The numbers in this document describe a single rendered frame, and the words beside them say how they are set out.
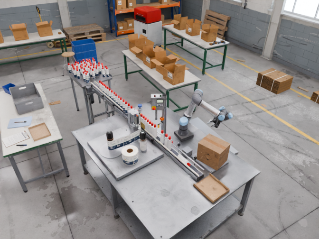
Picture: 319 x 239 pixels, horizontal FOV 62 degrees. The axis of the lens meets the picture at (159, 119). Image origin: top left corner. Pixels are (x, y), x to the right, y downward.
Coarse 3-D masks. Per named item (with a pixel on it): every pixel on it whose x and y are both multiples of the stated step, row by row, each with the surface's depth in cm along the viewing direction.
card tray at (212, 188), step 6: (210, 174) 307; (204, 180) 302; (210, 180) 302; (216, 180) 301; (198, 186) 295; (204, 186) 295; (210, 186) 295; (216, 186) 295; (222, 186) 295; (204, 192) 289; (210, 192) 289; (216, 192) 289; (222, 192) 289; (210, 198) 278; (216, 198) 278
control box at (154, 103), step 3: (153, 96) 330; (156, 96) 330; (153, 99) 329; (156, 99) 329; (153, 102) 332; (156, 102) 332; (153, 105) 334; (156, 105) 334; (156, 108) 337; (159, 108) 337; (162, 108) 337
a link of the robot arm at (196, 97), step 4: (192, 96) 331; (196, 96) 328; (200, 96) 331; (192, 100) 332; (196, 100) 327; (200, 100) 326; (196, 104) 331; (200, 104) 327; (204, 104) 326; (208, 104) 328; (204, 108) 329; (208, 108) 327; (212, 108) 327; (212, 112) 328; (216, 112) 326; (220, 112) 327; (224, 112) 331; (216, 116) 330; (220, 116) 324; (224, 116) 326
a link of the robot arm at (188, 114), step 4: (196, 92) 333; (200, 92) 335; (192, 104) 347; (188, 108) 353; (192, 108) 350; (184, 112) 363; (188, 112) 356; (192, 112) 358; (184, 116) 361; (188, 116) 358
